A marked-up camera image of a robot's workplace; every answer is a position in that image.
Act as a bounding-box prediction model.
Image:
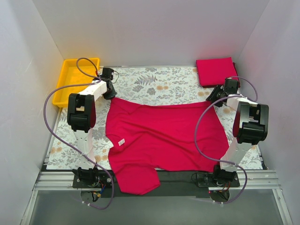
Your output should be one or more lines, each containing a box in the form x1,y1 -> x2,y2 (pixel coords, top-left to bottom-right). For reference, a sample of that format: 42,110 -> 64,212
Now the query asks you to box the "aluminium frame rail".
21,170 -> 293,225

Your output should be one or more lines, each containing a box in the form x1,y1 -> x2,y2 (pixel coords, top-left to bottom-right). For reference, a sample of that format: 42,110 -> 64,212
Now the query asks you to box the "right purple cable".
194,76 -> 260,205

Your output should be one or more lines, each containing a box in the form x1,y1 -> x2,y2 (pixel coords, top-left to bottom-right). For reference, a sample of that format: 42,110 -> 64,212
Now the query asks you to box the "crimson t-shirt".
196,57 -> 237,87
105,98 -> 229,195

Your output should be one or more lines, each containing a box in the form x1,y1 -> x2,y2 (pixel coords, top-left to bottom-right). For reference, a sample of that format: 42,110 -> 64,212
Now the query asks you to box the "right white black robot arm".
206,76 -> 269,186

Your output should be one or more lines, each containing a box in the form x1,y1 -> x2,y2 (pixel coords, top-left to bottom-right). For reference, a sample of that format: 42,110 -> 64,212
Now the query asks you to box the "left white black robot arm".
67,67 -> 117,188

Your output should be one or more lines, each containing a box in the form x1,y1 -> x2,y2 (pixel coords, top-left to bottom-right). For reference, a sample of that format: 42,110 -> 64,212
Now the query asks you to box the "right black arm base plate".
191,172 -> 240,188

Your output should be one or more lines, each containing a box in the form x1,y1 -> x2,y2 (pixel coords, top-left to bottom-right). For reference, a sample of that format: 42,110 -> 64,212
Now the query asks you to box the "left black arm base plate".
72,167 -> 115,188

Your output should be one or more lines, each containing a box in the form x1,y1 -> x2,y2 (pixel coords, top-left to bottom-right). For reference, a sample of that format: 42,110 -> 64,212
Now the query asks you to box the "folded dark red t-shirt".
198,62 -> 238,88

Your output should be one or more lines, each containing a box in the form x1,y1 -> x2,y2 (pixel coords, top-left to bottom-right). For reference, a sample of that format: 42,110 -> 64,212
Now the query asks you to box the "folded crimson t-shirt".
196,57 -> 237,87

